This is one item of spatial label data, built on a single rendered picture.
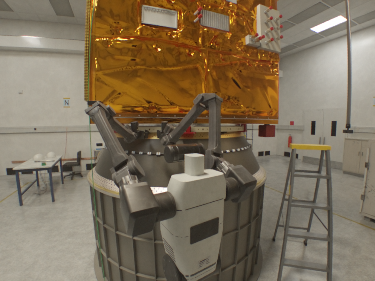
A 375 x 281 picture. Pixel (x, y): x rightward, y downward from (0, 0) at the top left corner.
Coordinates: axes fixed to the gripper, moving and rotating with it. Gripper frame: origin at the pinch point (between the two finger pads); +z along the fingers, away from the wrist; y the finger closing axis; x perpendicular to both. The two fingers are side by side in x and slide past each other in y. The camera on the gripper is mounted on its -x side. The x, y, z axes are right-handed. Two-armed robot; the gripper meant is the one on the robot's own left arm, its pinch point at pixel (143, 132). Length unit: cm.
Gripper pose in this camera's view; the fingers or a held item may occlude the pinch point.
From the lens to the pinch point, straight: 151.9
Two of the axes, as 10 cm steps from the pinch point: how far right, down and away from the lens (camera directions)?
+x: 0.4, 9.7, 2.6
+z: 2.3, -2.6, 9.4
